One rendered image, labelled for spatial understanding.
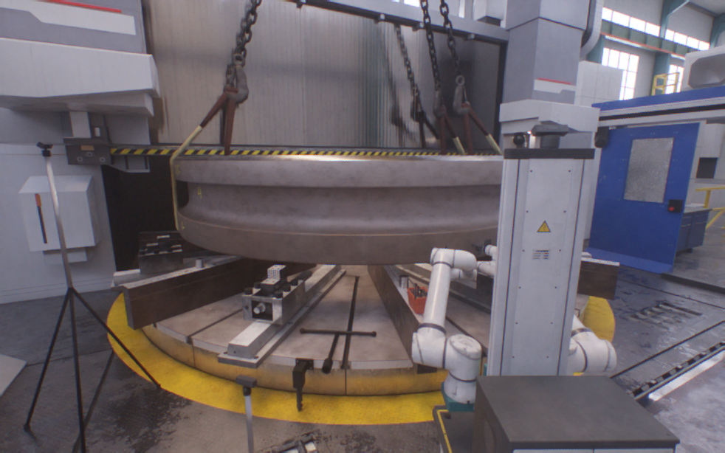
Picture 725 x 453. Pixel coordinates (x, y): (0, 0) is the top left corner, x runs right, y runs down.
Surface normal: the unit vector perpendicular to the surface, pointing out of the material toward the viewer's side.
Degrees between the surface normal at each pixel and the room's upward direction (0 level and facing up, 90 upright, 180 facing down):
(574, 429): 0
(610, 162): 90
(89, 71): 90
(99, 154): 90
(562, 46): 90
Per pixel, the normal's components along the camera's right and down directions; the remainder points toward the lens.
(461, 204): 0.38, 0.18
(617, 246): -0.89, 0.09
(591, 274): -0.60, 0.15
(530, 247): 0.00, 0.19
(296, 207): -0.24, 0.19
